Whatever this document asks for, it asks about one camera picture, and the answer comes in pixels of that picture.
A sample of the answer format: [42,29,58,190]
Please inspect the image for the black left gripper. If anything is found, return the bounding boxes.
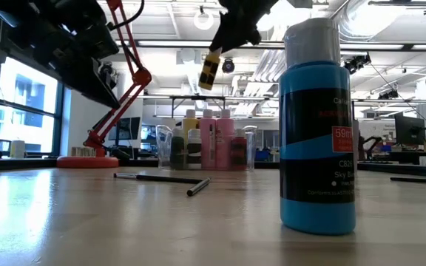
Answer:
[24,24,122,110]

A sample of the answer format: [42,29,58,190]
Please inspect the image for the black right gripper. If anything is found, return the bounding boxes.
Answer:
[209,0,279,53]

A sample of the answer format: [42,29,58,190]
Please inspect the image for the small yellow paint bottle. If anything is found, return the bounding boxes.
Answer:
[197,47,223,92]

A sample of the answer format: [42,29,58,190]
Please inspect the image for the large yellow paint bottle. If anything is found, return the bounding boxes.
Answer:
[182,109,200,149]

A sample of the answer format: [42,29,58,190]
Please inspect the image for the small sap green paint bottle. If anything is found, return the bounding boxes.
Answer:
[170,127,186,171]

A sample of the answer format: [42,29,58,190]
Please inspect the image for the small red paint bottle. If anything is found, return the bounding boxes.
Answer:
[230,128,248,171]

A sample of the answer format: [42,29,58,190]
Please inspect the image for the small sky blue paint bottle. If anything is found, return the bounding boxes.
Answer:
[278,18,356,236]

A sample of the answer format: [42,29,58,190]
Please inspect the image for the black computer monitor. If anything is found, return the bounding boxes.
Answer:
[118,116,141,141]
[393,112,426,147]

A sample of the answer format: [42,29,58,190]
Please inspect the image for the red desk lamp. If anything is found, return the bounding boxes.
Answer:
[55,0,153,170]

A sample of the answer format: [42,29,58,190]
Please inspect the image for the clear plastic bin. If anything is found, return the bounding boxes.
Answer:
[156,124,258,171]

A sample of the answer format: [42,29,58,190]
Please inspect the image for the white canister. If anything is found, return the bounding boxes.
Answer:
[10,140,26,159]

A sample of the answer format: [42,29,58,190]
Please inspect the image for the purple plastic cup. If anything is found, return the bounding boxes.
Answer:
[352,120,360,174]

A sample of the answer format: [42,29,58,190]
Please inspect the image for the black background desk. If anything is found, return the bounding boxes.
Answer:
[359,149,426,166]

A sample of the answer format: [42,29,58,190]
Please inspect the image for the black ceiling camera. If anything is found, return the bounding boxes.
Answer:
[221,57,236,74]
[342,53,372,77]
[100,62,118,86]
[377,89,399,100]

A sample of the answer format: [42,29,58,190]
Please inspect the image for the white ring ceiling light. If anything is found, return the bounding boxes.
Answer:
[193,10,214,31]

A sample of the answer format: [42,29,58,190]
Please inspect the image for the black camera cable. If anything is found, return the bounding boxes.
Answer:
[106,0,146,33]

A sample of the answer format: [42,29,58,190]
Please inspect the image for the black metal gantry frame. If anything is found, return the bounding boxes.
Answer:
[168,95,227,119]

